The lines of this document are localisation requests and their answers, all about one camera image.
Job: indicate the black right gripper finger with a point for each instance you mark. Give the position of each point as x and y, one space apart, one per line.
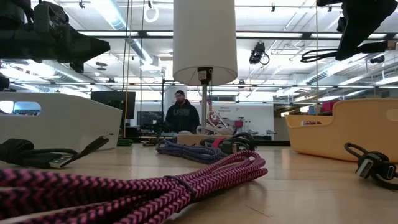
368 29
349 34

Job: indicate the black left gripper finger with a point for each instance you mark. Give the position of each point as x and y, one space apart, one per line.
90 42
87 54

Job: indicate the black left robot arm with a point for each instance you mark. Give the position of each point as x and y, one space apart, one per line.
3 82

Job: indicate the black ceiling dome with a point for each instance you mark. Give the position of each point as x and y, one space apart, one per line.
377 59

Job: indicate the large black monitor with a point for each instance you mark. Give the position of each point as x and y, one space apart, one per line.
113 104

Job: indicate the clear plastic tray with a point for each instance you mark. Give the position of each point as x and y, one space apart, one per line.
68 121

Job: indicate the red storage box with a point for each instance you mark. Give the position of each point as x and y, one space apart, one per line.
329 106

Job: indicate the small dark monitor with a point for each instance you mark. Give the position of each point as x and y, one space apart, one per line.
149 118

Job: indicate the yellow plastic bin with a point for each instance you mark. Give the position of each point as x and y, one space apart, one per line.
342 130

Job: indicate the person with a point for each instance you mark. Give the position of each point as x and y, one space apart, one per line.
182 116

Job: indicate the white cylindrical bucket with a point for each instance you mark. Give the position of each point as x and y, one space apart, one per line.
205 37

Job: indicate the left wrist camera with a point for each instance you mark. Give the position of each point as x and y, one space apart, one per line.
51 17

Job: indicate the black hanging camera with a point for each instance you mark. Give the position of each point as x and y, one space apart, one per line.
257 53

